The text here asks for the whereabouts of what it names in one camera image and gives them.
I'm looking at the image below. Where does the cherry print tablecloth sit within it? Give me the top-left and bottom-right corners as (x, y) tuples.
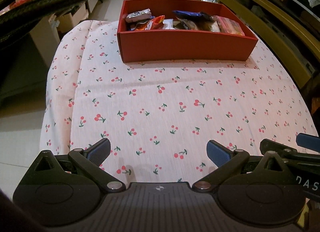
(40, 19), (319, 190)

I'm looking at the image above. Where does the white storage box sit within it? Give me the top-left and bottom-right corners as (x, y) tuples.
(56, 5), (87, 33)

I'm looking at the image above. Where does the dark blue snack packet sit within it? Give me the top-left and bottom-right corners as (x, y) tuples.
(172, 10), (212, 21)

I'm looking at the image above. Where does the white cabinet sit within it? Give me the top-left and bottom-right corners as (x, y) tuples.
(29, 13), (62, 69)

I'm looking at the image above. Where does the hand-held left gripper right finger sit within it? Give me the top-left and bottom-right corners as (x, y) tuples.
(191, 139), (292, 193)

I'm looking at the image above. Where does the wooden media cabinet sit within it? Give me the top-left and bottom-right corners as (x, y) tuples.
(185, 0), (320, 90)

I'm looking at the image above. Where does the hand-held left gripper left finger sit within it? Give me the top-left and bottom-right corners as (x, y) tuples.
(31, 138), (126, 193)

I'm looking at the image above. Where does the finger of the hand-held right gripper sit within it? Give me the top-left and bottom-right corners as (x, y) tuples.
(296, 133), (320, 153)
(259, 138), (320, 170)

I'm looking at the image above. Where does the red cardboard box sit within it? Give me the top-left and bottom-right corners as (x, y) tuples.
(117, 0), (258, 63)

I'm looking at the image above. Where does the silver blue snack packet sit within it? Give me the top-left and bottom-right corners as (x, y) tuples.
(126, 9), (153, 23)

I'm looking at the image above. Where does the clear bread packet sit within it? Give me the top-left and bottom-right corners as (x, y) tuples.
(212, 15), (245, 36)

